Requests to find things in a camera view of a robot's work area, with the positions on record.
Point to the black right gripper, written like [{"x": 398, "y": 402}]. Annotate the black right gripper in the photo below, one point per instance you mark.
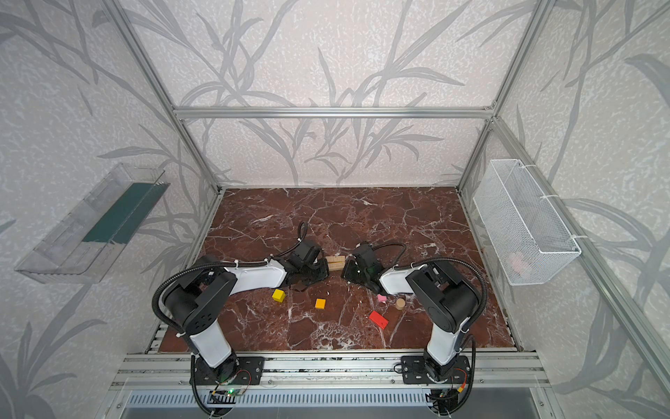
[{"x": 353, "y": 268}]

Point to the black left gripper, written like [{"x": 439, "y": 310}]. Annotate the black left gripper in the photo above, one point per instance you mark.
[{"x": 317, "y": 269}]

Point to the natural wood long block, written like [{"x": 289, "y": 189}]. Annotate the natural wood long block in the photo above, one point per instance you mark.
[{"x": 337, "y": 266}]

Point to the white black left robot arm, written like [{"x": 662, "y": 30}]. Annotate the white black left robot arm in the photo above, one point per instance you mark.
[{"x": 190, "y": 301}]

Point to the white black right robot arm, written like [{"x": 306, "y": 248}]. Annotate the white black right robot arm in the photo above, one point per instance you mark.
[{"x": 453, "y": 294}]

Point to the red flat block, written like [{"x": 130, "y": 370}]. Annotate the red flat block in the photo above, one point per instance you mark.
[{"x": 378, "y": 320}]

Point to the yellow cube front left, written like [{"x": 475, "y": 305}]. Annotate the yellow cube front left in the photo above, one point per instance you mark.
[{"x": 278, "y": 295}]

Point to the pink item in basket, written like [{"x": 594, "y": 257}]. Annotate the pink item in basket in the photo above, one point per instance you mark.
[{"x": 519, "y": 265}]

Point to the white wire mesh basket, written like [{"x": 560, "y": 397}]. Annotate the white wire mesh basket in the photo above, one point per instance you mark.
[{"x": 519, "y": 217}]

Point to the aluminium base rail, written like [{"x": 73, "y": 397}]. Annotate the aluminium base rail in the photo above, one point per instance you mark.
[{"x": 377, "y": 369}]

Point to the aluminium frame horizontal bar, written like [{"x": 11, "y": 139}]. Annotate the aluminium frame horizontal bar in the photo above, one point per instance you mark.
[{"x": 328, "y": 112}]

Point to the clear plastic wall bin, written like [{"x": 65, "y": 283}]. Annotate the clear plastic wall bin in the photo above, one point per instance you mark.
[{"x": 82, "y": 248}]

